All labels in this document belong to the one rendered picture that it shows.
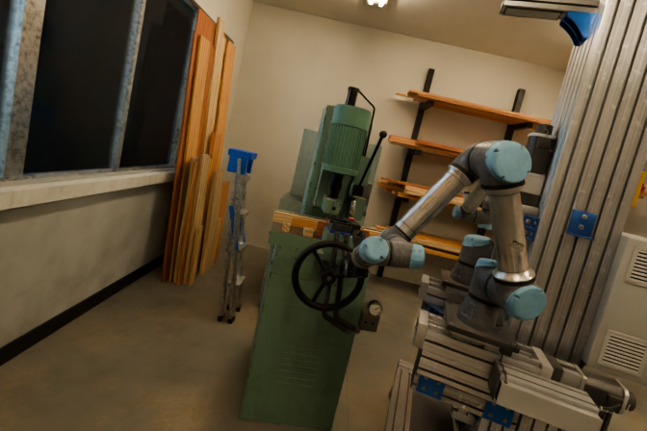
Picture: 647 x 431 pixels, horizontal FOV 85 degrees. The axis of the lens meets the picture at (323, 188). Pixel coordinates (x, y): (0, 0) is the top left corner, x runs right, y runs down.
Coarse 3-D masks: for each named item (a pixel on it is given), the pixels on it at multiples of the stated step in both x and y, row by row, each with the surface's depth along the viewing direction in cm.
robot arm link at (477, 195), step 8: (472, 192) 180; (480, 192) 175; (472, 200) 181; (480, 200) 179; (456, 208) 191; (464, 208) 187; (472, 208) 184; (456, 216) 191; (464, 216) 190; (472, 216) 190
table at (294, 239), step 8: (272, 224) 161; (280, 224) 165; (272, 232) 151; (280, 232) 151; (288, 232) 154; (296, 232) 157; (272, 240) 151; (280, 240) 152; (288, 240) 152; (296, 240) 152; (304, 240) 153; (312, 240) 153; (320, 240) 153; (296, 248) 153; (304, 248) 153; (320, 256) 144; (328, 256) 145
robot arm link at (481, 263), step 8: (480, 264) 120; (488, 264) 117; (496, 264) 116; (480, 272) 119; (488, 272) 116; (472, 280) 123; (480, 280) 118; (488, 280) 114; (472, 288) 121; (480, 288) 118; (480, 296) 118; (488, 296) 114
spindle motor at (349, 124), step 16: (336, 112) 159; (352, 112) 155; (368, 112) 158; (336, 128) 158; (352, 128) 156; (368, 128) 163; (336, 144) 158; (352, 144) 158; (336, 160) 158; (352, 160) 159
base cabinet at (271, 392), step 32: (288, 288) 155; (352, 288) 158; (288, 320) 156; (320, 320) 158; (352, 320) 160; (256, 352) 157; (288, 352) 158; (320, 352) 160; (256, 384) 159; (288, 384) 160; (320, 384) 162; (256, 416) 161; (288, 416) 163; (320, 416) 164
